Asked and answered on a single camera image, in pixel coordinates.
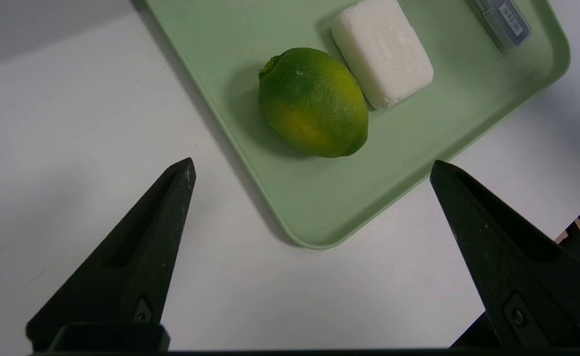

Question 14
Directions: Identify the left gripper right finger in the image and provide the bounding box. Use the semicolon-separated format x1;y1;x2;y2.
429;160;580;347

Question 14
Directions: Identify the light green plastic tray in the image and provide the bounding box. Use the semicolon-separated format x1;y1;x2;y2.
144;0;571;249

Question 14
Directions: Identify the grey pencil lead case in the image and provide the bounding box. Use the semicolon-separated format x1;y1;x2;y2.
467;0;533;53

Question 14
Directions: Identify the white soap bar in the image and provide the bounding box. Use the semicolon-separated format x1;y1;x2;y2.
331;0;434;110

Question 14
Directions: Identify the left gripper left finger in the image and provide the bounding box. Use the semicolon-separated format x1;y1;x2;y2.
26;158;196;353

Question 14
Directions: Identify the green lime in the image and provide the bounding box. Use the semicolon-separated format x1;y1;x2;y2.
258;47;369;159

